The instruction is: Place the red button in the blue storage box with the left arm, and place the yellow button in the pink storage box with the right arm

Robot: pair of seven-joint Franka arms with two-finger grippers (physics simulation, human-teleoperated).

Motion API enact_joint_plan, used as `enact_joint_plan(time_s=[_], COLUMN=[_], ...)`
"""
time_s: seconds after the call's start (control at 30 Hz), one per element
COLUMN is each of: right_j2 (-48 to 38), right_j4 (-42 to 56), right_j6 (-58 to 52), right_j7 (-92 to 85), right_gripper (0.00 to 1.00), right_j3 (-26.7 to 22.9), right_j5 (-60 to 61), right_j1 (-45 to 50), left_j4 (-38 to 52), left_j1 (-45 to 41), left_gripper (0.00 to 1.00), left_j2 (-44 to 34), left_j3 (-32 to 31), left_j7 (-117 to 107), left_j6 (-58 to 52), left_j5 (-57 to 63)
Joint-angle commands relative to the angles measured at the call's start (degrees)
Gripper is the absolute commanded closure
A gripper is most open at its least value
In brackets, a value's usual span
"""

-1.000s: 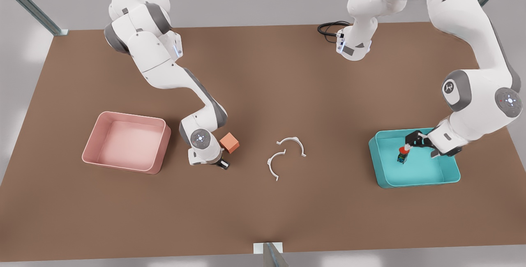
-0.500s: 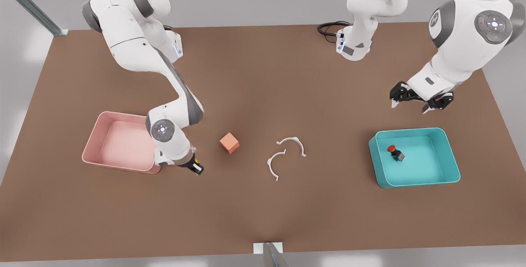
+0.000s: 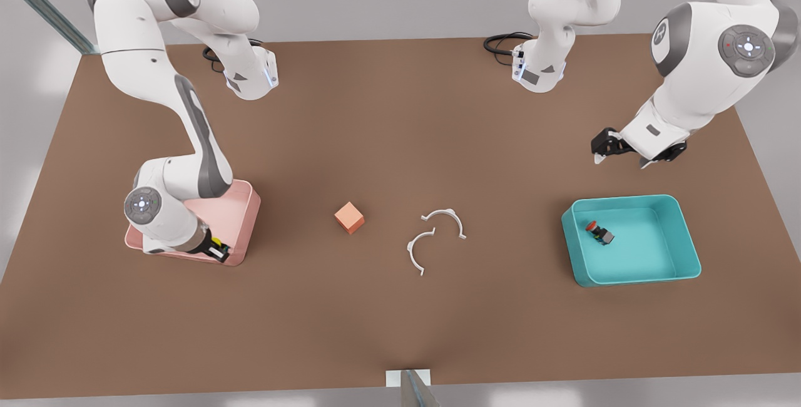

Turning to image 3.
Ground silver post foot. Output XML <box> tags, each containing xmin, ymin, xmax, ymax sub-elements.
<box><xmin>385</xmin><ymin>369</ymin><xmax>433</xmax><ymax>388</ymax></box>

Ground silver frame post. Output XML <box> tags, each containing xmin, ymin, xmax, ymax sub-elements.
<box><xmin>400</xmin><ymin>369</ymin><xmax>442</xmax><ymax>407</ymax></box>
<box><xmin>0</xmin><ymin>0</ymin><xmax>101</xmax><ymax>56</ymax></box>

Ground black cable loop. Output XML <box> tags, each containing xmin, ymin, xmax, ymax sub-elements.
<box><xmin>202</xmin><ymin>38</ymin><xmax>265</xmax><ymax>74</ymax></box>
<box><xmin>482</xmin><ymin>31</ymin><xmax>536</xmax><ymax>68</ymax></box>

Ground white curved clip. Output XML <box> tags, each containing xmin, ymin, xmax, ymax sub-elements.
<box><xmin>406</xmin><ymin>227</ymin><xmax>437</xmax><ymax>277</ymax></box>
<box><xmin>420</xmin><ymin>207</ymin><xmax>468</xmax><ymax>241</ymax></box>

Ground orange cube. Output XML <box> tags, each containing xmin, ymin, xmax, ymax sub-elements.
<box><xmin>334</xmin><ymin>201</ymin><xmax>366</xmax><ymax>236</ymax></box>

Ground red button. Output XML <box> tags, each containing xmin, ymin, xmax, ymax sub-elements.
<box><xmin>585</xmin><ymin>220</ymin><xmax>616</xmax><ymax>247</ymax></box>

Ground blue storage box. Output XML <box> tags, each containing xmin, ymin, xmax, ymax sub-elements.
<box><xmin>561</xmin><ymin>194</ymin><xmax>702</xmax><ymax>288</ymax></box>

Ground pink storage box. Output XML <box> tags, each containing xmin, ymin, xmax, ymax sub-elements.
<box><xmin>124</xmin><ymin>180</ymin><xmax>262</xmax><ymax>267</ymax></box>

